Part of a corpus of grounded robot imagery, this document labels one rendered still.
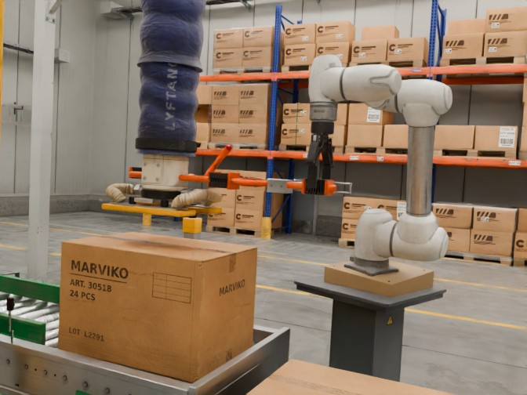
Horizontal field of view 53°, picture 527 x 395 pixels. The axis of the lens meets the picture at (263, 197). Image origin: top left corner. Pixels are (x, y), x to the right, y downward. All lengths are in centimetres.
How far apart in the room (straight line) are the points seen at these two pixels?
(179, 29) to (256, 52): 810
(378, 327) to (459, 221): 647
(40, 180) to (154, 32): 305
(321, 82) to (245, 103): 825
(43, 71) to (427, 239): 356
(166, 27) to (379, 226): 119
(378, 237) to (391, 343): 49
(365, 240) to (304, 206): 841
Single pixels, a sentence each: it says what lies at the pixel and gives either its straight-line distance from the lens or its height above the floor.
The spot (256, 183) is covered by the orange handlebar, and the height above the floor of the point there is 120.
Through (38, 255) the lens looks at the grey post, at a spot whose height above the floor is 42.
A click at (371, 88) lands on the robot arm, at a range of 165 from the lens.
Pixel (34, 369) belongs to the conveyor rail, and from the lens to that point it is 205.
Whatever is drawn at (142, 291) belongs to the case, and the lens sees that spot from 184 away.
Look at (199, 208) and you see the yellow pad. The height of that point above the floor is 109.
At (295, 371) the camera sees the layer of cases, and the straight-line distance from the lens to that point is 195.
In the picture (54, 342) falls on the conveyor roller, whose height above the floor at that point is 54.
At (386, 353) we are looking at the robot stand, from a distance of 248.
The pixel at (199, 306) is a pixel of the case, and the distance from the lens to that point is 172.
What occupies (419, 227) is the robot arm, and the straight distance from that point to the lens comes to 227.
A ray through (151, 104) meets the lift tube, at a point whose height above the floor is 145.
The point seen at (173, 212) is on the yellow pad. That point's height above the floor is 108.
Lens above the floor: 124
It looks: 3 degrees down
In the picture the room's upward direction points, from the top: 3 degrees clockwise
